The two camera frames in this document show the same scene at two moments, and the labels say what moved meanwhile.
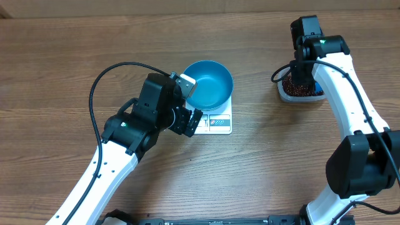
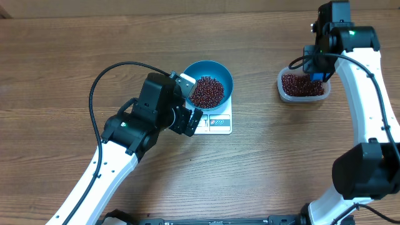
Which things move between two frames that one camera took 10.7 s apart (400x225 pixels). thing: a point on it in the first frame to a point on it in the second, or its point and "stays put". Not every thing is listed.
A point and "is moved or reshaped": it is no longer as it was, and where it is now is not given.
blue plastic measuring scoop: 318,90 is moved or reshaped
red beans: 300,90 stays put
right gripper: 298,77 to 314,69
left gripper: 184,115 stays put
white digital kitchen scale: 215,122 stays put
